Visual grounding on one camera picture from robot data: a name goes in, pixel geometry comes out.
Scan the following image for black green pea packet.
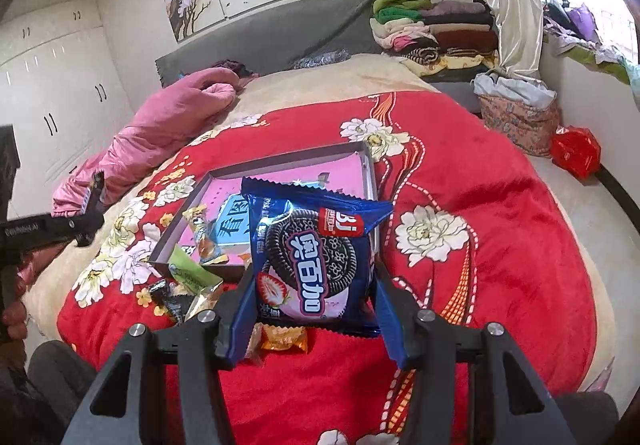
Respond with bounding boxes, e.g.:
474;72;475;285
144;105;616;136
149;279;192;325

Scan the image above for green snack packet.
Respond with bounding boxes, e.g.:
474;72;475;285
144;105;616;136
168;245;222;295

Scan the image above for yellow cartoon snack bar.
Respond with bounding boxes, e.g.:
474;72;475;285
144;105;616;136
182;204;229;266

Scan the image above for blue Oreo cookie packet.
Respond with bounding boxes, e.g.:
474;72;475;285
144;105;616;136
241;177;393;338

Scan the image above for clear golden snack packet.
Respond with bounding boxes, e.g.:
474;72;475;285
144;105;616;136
184;283;224;321

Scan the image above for person's left hand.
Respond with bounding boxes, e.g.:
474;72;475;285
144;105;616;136
1;245;65;341

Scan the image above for orange rice cracker packet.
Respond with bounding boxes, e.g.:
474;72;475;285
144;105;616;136
245;324;309;359

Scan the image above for grey shallow tray box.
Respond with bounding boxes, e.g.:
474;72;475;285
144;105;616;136
150;142;376;283

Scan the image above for red floral blanket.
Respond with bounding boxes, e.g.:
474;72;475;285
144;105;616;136
58;92;597;444

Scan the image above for white wardrobe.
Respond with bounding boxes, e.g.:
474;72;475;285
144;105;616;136
1;0;134;216

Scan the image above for pink quilt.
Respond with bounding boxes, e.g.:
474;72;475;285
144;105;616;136
52;68;242;216

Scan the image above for red plastic bag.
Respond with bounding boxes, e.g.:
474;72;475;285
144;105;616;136
549;125;601;180

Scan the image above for dark patterned pillow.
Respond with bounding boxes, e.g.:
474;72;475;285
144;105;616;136
293;49;350;70

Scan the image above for stack of folded clothes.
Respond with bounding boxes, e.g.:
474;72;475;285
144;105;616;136
370;0;499;82

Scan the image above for grey headboard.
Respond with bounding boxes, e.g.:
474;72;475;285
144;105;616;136
155;0;382;87

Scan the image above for clothes on windowsill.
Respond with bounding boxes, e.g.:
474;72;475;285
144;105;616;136
544;2;639;106

